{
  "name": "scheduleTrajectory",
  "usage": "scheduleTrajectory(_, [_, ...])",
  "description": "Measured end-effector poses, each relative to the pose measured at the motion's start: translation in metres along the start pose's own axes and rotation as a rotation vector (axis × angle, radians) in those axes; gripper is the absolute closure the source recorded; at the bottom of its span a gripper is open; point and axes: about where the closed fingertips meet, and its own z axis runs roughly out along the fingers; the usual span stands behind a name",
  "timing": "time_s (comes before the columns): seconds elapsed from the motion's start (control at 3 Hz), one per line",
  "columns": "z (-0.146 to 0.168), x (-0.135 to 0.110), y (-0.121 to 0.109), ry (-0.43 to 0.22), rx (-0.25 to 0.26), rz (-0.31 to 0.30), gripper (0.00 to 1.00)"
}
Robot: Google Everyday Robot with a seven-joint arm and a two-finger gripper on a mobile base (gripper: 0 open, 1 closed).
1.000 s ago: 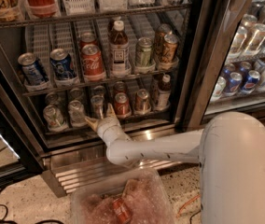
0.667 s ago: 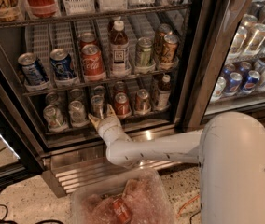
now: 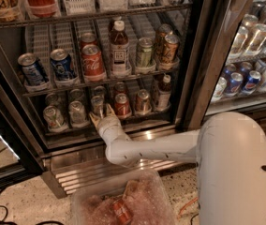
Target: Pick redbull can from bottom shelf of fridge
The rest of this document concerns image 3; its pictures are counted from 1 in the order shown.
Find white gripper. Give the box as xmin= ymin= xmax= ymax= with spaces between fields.
xmin=89 ymin=103 xmax=121 ymax=136

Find silver redbull can front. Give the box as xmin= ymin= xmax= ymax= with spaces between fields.
xmin=91 ymin=96 xmax=104 ymax=118

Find silver redbull can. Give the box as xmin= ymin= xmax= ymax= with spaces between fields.
xmin=91 ymin=96 xmax=104 ymax=118
xmin=94 ymin=85 xmax=107 ymax=97

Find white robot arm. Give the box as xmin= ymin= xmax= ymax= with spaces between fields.
xmin=90 ymin=105 xmax=266 ymax=225

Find red can bottom shelf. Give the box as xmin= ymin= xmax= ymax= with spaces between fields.
xmin=114 ymin=93 xmax=130 ymax=116

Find silver redbull can rear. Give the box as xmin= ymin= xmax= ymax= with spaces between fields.
xmin=94 ymin=85 xmax=107 ymax=97

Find red can bottom rear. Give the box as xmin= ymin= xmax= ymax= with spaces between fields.
xmin=113 ymin=82 xmax=127 ymax=95

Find brown can bottom shelf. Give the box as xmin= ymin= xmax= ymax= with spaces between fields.
xmin=135 ymin=89 xmax=150 ymax=113

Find white fruit can bottom left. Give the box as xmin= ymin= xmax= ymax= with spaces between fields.
xmin=43 ymin=105 xmax=66 ymax=131

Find silver can rear bottom left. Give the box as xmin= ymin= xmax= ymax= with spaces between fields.
xmin=45 ymin=93 xmax=61 ymax=107

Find red coke can middle shelf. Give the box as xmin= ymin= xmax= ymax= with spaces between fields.
xmin=81 ymin=44 xmax=105 ymax=76

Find steel fridge base grille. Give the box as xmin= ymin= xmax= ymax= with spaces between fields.
xmin=42 ymin=112 xmax=266 ymax=199

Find blue pepsi can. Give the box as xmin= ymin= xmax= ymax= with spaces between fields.
xmin=50 ymin=49 xmax=77 ymax=81

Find green can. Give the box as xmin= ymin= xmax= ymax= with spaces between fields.
xmin=136 ymin=37 xmax=154 ymax=68

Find red coke can rear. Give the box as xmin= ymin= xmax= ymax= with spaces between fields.
xmin=80 ymin=32 xmax=97 ymax=48

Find blue white can left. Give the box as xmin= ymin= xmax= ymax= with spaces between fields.
xmin=18 ymin=52 xmax=49 ymax=86

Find brown orange can front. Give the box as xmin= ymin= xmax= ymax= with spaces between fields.
xmin=161 ymin=34 xmax=179 ymax=64

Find brown orange can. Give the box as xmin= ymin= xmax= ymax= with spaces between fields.
xmin=155 ymin=23 xmax=172 ymax=55
xmin=161 ymin=34 xmax=179 ymax=64

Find red coke can in bin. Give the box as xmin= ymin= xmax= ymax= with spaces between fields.
xmin=112 ymin=199 xmax=132 ymax=225

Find brown orange can rear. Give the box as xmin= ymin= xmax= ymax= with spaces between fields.
xmin=155 ymin=23 xmax=172 ymax=55

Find white can right fridge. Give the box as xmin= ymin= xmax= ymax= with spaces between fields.
xmin=212 ymin=77 xmax=227 ymax=101

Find blue pepsi can right fridge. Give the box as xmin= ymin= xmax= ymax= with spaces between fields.
xmin=225 ymin=72 xmax=244 ymax=97

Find glass fridge door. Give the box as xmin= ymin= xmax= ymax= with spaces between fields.
xmin=183 ymin=0 xmax=266 ymax=133

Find small bottle bottom right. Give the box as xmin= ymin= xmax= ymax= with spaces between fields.
xmin=155 ymin=74 xmax=171 ymax=110

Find brown tea bottle white cap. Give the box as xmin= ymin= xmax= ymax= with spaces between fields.
xmin=110 ymin=21 xmax=129 ymax=77

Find clear plastic bin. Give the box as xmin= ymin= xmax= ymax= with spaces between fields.
xmin=71 ymin=169 xmax=175 ymax=225

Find orange cable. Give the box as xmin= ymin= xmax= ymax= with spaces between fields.
xmin=176 ymin=197 xmax=200 ymax=219

